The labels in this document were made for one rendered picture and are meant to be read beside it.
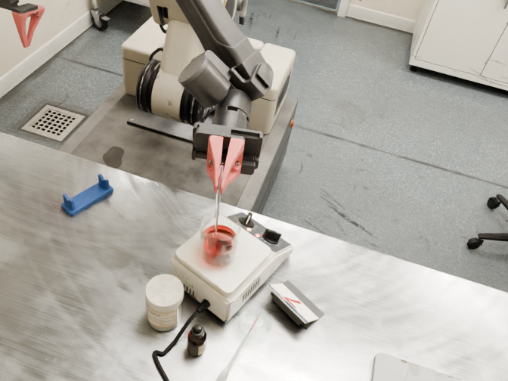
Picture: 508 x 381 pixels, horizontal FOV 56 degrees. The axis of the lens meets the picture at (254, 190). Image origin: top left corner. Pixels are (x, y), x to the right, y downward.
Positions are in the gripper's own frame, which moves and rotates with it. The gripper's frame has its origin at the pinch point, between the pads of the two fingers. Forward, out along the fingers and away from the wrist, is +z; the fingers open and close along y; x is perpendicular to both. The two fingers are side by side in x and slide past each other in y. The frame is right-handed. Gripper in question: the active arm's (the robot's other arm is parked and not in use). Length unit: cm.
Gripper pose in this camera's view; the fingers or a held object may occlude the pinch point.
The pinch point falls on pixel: (219, 186)
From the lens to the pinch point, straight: 65.9
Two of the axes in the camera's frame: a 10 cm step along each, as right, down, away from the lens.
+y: 9.9, 1.4, 0.3
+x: -1.2, 6.9, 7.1
